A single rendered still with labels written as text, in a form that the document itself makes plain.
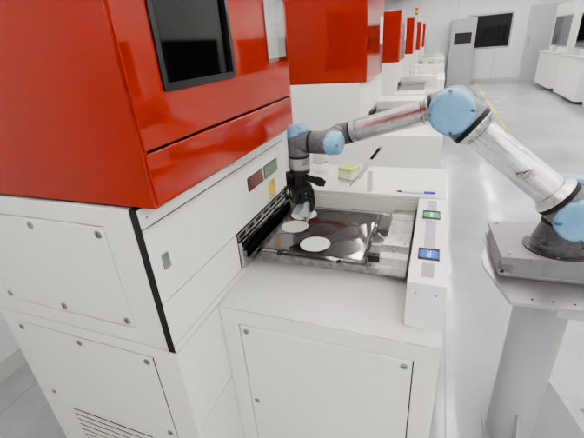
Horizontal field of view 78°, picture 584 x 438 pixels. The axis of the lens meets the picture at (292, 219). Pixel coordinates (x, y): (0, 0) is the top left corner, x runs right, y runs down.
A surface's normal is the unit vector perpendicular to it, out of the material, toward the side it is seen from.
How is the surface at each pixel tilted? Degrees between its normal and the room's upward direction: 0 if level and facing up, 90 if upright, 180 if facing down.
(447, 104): 83
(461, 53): 90
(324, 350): 90
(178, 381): 90
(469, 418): 0
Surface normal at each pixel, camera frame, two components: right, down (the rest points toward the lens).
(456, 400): -0.07, -0.90
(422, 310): -0.35, 0.43
